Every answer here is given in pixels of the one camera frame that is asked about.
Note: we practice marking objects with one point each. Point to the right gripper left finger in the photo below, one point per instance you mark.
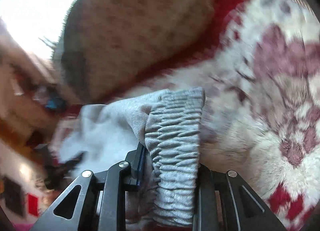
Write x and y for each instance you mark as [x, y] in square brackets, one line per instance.
[96, 201]

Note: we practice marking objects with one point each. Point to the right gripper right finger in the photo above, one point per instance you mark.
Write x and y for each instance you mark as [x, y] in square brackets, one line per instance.
[241, 207]

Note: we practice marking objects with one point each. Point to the light grey sweatpants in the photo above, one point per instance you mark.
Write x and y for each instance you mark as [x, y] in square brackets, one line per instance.
[167, 124]

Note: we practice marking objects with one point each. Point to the dark teal bag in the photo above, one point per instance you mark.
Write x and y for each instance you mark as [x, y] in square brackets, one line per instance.
[50, 99]

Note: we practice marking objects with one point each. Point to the red floral plush blanket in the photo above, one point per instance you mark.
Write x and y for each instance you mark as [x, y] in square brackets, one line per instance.
[258, 64]

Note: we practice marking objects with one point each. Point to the beige floral quilt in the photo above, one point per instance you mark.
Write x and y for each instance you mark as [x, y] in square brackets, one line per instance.
[106, 43]

